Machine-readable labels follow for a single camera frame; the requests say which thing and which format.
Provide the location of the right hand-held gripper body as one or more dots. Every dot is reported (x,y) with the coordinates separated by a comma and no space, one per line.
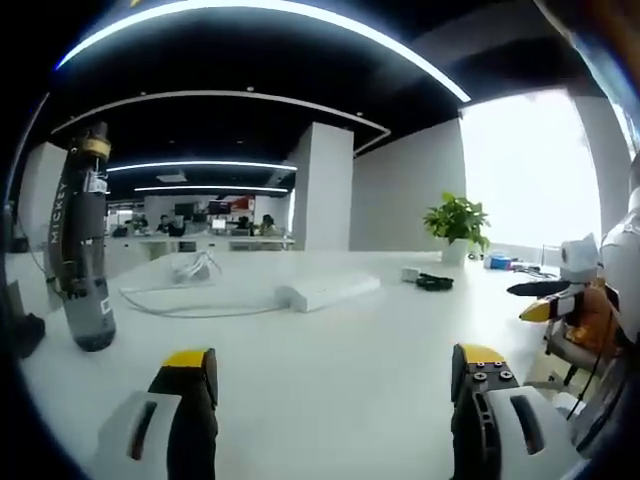
(580,260)

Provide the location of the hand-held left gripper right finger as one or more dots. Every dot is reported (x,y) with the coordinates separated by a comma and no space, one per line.
(500,425)

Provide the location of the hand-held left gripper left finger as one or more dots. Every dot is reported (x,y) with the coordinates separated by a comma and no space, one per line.
(187,430)

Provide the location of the white power strip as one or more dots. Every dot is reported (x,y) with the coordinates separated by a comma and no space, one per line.
(330,291)

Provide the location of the white desk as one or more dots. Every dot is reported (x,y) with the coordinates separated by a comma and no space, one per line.
(320,350)

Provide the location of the long ceiling light strip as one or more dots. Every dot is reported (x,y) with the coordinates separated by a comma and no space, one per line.
(280,17)

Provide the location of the blue box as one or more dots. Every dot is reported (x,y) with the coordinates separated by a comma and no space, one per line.
(498,262)

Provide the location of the green potted plant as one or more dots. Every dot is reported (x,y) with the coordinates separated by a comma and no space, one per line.
(457,225)

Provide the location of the small white adapter box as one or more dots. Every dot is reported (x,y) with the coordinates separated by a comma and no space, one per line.
(409,275)

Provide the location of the black object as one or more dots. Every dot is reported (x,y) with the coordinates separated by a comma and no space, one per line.
(25,335)

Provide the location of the dark grey water bottle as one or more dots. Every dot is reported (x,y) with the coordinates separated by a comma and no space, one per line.
(82,260)

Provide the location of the background monitor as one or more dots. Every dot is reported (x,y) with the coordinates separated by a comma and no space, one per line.
(218,207)

